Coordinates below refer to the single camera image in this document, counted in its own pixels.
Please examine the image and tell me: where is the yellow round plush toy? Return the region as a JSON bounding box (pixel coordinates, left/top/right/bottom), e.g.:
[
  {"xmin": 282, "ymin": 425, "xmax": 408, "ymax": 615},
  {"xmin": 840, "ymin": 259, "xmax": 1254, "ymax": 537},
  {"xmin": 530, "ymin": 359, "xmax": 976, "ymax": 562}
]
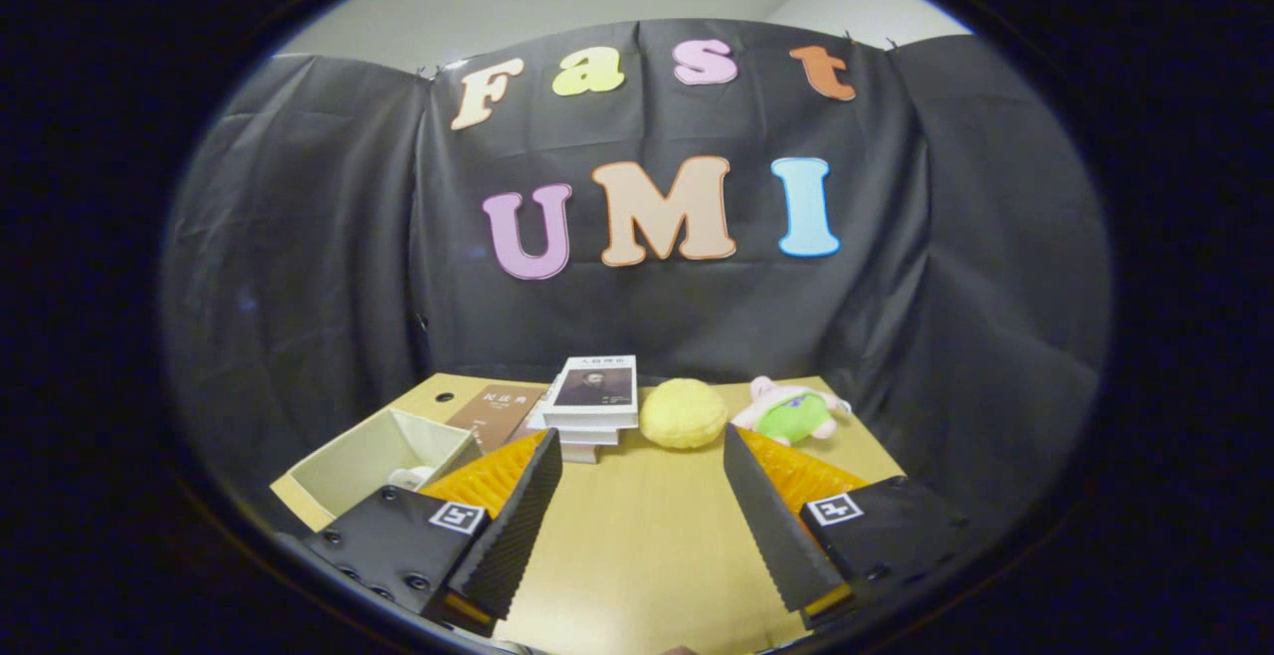
[{"xmin": 639, "ymin": 378, "xmax": 729, "ymax": 451}]

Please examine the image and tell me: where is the cream fabric storage box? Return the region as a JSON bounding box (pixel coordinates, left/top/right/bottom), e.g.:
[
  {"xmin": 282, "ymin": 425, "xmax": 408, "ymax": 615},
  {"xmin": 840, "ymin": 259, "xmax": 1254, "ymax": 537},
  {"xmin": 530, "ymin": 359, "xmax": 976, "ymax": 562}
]
[{"xmin": 271, "ymin": 408, "xmax": 484, "ymax": 533}]

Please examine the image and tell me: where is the brown thin book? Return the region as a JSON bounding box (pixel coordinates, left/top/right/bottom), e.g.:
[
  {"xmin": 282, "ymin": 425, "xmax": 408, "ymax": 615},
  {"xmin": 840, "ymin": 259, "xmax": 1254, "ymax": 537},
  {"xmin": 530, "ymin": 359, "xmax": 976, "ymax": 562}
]
[{"xmin": 445, "ymin": 383, "xmax": 548, "ymax": 453}]

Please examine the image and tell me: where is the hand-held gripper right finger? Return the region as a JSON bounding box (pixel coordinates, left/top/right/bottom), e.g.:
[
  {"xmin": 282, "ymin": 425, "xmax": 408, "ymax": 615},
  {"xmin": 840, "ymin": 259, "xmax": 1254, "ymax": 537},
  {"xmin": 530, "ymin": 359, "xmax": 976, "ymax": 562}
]
[{"xmin": 723, "ymin": 423, "xmax": 971, "ymax": 631}]

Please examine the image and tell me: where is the white portrait cover book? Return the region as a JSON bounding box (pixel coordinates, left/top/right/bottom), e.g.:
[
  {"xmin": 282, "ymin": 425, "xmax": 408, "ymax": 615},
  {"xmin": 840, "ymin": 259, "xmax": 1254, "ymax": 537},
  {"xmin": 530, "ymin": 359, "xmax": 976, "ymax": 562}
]
[{"xmin": 542, "ymin": 355, "xmax": 639, "ymax": 430}]

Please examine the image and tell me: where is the plain white book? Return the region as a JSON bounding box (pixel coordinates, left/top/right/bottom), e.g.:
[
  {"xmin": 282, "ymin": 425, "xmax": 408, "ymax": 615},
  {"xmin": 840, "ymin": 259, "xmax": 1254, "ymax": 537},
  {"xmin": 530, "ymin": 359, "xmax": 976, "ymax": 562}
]
[{"xmin": 542, "ymin": 424, "xmax": 628, "ymax": 448}]

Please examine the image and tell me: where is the pink star plush toy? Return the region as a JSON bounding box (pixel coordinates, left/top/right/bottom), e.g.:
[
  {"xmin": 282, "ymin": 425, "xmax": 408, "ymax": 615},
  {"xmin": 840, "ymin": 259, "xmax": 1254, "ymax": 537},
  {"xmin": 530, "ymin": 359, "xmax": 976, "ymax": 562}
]
[{"xmin": 732, "ymin": 376, "xmax": 853, "ymax": 446}]

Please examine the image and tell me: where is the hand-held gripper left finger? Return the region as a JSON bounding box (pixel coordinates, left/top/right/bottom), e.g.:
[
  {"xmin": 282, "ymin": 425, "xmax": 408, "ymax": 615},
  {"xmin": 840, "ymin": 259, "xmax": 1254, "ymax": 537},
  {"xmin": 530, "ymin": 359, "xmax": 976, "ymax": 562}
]
[{"xmin": 304, "ymin": 428, "xmax": 564, "ymax": 636}]

